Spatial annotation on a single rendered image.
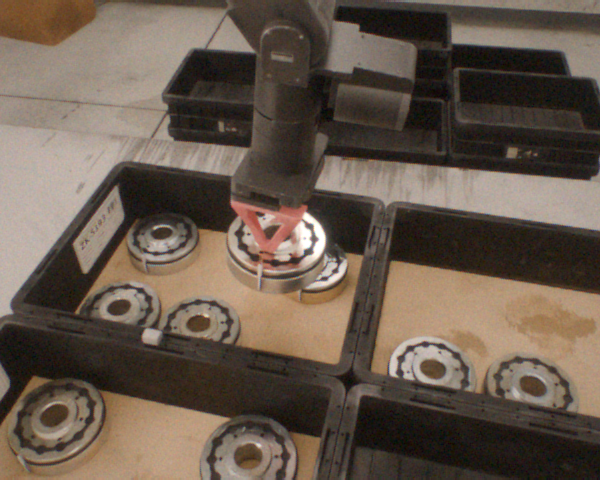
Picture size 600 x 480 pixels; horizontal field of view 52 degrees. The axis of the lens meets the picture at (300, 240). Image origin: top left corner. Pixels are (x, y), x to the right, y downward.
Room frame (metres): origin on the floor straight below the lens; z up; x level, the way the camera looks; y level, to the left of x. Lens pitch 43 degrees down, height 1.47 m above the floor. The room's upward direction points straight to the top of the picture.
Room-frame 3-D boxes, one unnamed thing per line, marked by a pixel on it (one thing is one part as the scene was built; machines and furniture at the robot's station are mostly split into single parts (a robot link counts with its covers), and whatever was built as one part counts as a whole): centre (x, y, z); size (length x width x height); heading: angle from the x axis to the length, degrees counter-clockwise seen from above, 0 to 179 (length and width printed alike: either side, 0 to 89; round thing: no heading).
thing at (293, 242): (0.46, 0.02, 1.04); 0.05 x 0.05 x 0.01
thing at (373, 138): (1.56, -0.23, 0.31); 0.40 x 0.30 x 0.34; 81
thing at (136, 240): (0.65, 0.20, 0.86); 0.10 x 0.10 x 0.01
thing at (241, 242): (0.46, 0.02, 1.03); 0.10 x 0.10 x 0.01
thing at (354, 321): (0.55, 0.11, 0.92); 0.40 x 0.30 x 0.02; 77
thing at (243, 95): (1.62, 0.17, 0.37); 0.40 x 0.30 x 0.45; 81
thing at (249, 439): (0.31, 0.05, 0.86); 0.05 x 0.05 x 0.01
